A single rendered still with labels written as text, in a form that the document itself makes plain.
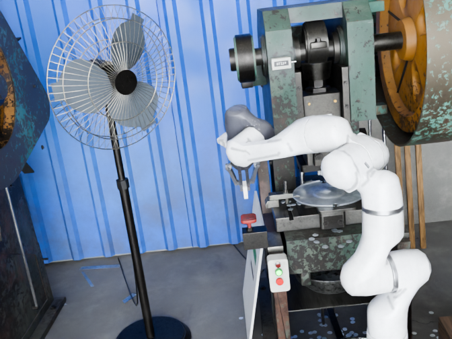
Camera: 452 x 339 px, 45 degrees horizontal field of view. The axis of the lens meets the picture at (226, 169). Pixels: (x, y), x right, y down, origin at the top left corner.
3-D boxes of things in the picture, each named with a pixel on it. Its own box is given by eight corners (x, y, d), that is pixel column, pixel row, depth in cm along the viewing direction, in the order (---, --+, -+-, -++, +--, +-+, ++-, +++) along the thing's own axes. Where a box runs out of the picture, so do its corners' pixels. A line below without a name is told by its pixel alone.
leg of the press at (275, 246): (297, 393, 224) (278, 187, 197) (269, 395, 224) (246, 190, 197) (277, 280, 312) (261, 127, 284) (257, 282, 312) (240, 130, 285)
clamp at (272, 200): (305, 204, 230) (304, 181, 227) (266, 208, 230) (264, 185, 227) (303, 198, 235) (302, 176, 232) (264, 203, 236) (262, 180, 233)
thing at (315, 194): (288, 185, 232) (288, 183, 232) (357, 177, 231) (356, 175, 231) (297, 210, 205) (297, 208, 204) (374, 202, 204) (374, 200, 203)
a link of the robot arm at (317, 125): (350, 116, 142) (388, 103, 152) (300, 119, 156) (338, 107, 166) (362, 186, 145) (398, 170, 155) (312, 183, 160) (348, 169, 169)
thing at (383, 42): (407, 66, 207) (407, 17, 201) (232, 86, 209) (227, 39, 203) (393, 59, 223) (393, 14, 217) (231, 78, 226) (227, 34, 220)
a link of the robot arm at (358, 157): (412, 206, 148) (410, 142, 143) (374, 226, 138) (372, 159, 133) (354, 194, 163) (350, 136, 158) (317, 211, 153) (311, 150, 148)
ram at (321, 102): (346, 165, 214) (343, 89, 205) (308, 169, 215) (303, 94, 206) (337, 153, 231) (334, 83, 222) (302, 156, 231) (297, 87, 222)
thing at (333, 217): (358, 239, 205) (356, 206, 201) (321, 243, 206) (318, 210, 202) (344, 214, 229) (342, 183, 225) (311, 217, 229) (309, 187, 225)
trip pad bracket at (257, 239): (272, 274, 214) (267, 228, 208) (247, 276, 214) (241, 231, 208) (270, 267, 220) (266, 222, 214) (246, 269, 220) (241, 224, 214)
